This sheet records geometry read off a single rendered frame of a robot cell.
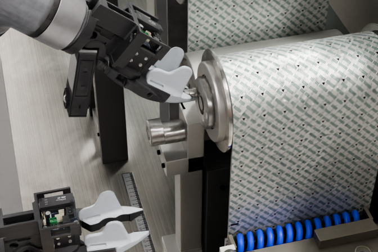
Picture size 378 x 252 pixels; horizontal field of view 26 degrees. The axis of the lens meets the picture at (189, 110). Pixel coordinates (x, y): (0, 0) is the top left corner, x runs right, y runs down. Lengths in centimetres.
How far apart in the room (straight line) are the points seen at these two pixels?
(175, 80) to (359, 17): 45
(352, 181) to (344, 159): 6
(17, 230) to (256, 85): 38
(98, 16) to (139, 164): 58
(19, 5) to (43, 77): 81
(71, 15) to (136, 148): 63
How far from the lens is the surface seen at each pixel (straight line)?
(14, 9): 99
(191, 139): 121
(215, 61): 111
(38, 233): 115
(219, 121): 111
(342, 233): 127
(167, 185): 152
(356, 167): 126
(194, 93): 116
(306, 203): 128
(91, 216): 121
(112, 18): 104
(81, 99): 110
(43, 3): 100
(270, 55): 114
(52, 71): 180
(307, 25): 137
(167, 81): 111
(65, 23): 101
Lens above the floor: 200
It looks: 41 degrees down
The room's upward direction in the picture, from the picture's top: straight up
